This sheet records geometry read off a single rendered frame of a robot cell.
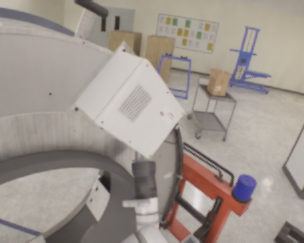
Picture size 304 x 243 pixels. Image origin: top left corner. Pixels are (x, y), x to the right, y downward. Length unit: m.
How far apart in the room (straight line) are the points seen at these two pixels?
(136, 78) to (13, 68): 0.25
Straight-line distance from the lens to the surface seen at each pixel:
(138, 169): 0.70
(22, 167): 0.54
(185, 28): 9.20
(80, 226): 1.44
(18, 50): 0.49
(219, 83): 3.91
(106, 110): 0.46
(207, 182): 1.53
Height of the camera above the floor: 1.89
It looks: 26 degrees down
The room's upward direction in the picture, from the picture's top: 9 degrees clockwise
